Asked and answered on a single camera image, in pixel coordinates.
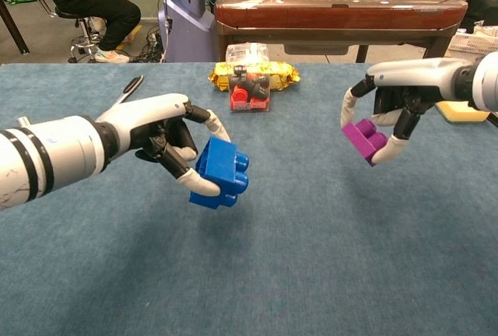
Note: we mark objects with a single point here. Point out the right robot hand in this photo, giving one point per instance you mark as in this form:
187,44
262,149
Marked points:
420,75

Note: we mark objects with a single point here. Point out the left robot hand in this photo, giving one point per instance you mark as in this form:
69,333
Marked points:
144,114

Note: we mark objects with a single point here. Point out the purple building block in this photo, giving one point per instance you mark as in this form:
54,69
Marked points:
362,137

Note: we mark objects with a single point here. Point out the blue building block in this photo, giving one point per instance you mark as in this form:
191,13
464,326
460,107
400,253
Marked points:
218,165

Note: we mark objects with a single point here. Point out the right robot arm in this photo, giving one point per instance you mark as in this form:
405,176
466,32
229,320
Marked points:
486,83

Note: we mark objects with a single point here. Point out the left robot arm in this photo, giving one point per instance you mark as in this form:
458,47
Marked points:
50,157

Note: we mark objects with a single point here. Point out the yellow sponge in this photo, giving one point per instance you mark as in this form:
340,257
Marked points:
463,116

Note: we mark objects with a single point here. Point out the white plastic basket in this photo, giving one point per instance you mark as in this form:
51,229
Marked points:
474,44

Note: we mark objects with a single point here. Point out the black bag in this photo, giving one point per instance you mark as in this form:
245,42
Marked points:
482,11

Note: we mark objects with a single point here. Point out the blue-grey machine base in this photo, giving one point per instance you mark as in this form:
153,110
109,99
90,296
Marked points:
186,32

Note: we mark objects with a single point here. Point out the person in black clothes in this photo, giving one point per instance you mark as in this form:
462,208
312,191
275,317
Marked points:
116,13

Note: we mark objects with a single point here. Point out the clear box red black toy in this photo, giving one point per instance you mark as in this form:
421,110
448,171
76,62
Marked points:
249,99

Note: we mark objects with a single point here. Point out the brown mahjong table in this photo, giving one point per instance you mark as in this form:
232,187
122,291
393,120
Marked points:
330,15

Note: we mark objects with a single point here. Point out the black round stool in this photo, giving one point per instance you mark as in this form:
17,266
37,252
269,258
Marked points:
70,13

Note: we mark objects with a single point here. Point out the gold foil snack package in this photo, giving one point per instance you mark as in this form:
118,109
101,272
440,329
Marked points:
286,75

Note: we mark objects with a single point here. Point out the dark wooden table leg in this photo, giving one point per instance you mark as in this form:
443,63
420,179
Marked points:
13,26

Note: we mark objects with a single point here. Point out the blue felt table cover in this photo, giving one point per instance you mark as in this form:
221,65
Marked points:
288,266

